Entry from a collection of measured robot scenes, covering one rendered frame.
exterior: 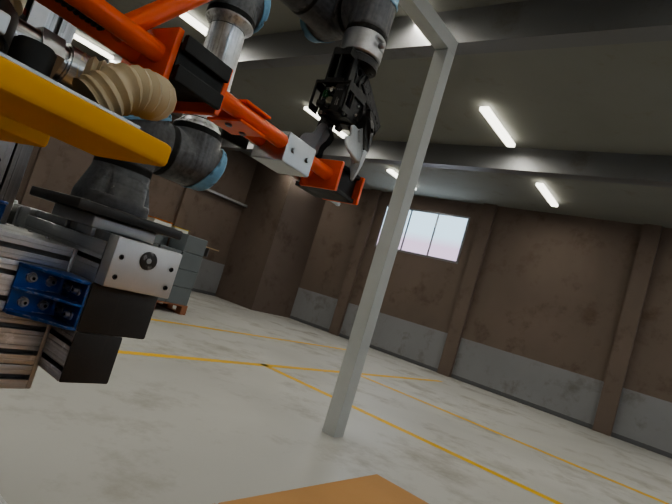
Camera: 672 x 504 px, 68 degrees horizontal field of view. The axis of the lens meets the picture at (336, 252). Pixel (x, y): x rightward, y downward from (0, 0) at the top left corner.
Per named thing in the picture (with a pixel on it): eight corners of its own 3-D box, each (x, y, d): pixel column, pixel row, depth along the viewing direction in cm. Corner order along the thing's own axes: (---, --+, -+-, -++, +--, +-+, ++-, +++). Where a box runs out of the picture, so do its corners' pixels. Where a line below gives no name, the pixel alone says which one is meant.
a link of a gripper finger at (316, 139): (280, 156, 86) (310, 111, 85) (299, 169, 91) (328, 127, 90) (291, 164, 85) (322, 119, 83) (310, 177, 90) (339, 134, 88)
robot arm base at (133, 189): (56, 192, 102) (72, 147, 103) (123, 214, 114) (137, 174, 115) (91, 201, 93) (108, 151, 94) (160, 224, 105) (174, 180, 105)
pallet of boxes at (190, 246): (112, 302, 691) (141, 218, 701) (83, 288, 744) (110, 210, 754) (184, 315, 789) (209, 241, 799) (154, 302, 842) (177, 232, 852)
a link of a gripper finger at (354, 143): (336, 170, 79) (333, 119, 82) (353, 183, 84) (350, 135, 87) (353, 165, 78) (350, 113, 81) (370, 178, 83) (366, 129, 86)
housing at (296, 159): (283, 160, 70) (292, 130, 70) (247, 156, 73) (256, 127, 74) (310, 178, 76) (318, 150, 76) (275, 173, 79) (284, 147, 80)
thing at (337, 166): (334, 189, 80) (343, 160, 80) (298, 184, 84) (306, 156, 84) (358, 205, 87) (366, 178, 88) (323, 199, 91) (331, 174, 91)
